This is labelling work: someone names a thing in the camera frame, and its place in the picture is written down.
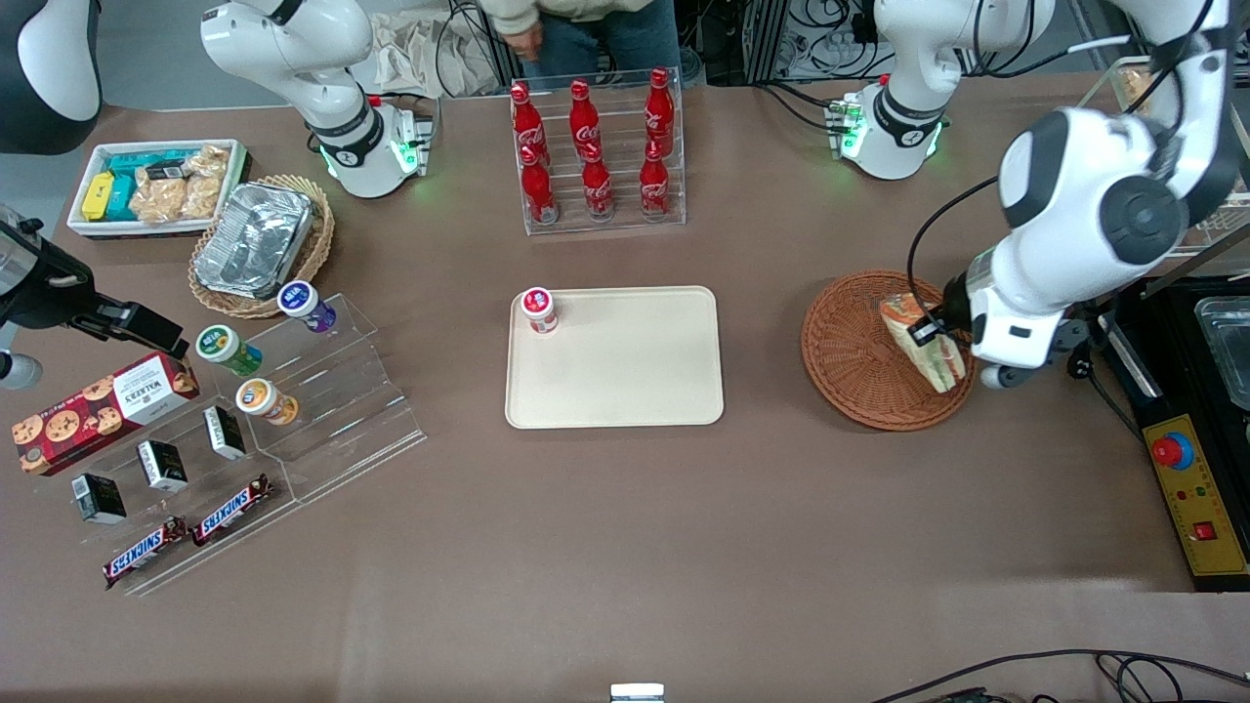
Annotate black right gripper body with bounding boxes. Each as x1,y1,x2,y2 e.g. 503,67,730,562
0,223,96,330

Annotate triangular sandwich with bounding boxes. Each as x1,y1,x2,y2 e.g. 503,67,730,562
878,293,970,395

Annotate round brown wicker basket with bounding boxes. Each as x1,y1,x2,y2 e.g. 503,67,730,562
800,269,979,433

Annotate oval light wicker basket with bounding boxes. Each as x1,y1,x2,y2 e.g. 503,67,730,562
187,174,337,321

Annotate beige plastic tray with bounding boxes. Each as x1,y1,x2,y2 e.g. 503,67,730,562
504,285,726,431

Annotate white rectangular bin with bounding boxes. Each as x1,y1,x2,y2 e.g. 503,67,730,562
65,139,252,241

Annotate green-lid yogurt cup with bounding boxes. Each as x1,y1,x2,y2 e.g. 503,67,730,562
195,324,264,378

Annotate red Walkers cookie box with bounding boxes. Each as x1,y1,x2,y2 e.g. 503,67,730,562
12,351,202,477

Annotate yellow small box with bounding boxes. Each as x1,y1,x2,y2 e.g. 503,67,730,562
81,171,117,223

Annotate clear bag of crackers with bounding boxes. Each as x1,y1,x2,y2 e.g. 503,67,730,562
129,145,231,225

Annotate teal snack box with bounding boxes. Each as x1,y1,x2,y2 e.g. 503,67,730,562
98,149,196,223

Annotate small black carton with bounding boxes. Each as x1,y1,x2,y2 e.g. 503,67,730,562
202,405,248,462
71,473,129,526
136,439,189,494

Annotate aluminium foil container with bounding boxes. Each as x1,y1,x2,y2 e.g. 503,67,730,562
194,182,316,301

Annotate orange-lid yogurt cup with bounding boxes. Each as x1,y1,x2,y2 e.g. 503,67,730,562
235,378,300,427

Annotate purple-lid yogurt cup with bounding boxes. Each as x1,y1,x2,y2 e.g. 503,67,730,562
276,280,338,334

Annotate black equipment platform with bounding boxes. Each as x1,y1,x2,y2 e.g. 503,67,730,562
1092,277,1250,594

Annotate red emergency stop button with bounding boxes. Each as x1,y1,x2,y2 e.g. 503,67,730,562
1149,431,1195,473

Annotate Snickers bar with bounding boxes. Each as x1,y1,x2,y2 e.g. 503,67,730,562
190,474,275,548
102,516,189,591

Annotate clear plastic container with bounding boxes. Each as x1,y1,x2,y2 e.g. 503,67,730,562
1192,297,1250,413

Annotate clear acrylic bread rack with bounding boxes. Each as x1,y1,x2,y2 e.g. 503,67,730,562
1077,56,1250,257

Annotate clear acrylic step stand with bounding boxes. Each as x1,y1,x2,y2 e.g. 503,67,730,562
54,391,297,599
232,293,429,505

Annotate yellow control box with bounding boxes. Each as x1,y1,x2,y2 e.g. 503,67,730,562
1140,413,1250,580

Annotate red Coca-Cola bottle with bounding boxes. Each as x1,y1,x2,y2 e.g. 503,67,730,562
511,82,549,165
645,67,677,157
639,140,671,220
569,78,603,162
581,143,615,222
520,145,560,227

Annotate clear acrylic bottle rack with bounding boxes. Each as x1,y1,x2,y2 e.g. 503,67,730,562
510,66,688,237

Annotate red-lid yogurt cup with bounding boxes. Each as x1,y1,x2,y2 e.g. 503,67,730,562
521,287,561,337

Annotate crumpled beige bag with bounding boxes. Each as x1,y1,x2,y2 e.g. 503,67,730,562
369,12,501,100

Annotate person in beige top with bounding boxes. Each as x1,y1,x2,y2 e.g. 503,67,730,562
479,0,685,87

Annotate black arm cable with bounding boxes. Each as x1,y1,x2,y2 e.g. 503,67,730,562
905,176,1003,328

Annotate black plug with cable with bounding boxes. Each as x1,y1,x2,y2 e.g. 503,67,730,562
1064,347,1144,440

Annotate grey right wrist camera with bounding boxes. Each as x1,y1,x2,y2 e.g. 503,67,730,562
0,351,45,393

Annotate black floor cables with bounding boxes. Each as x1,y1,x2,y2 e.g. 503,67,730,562
867,647,1250,703

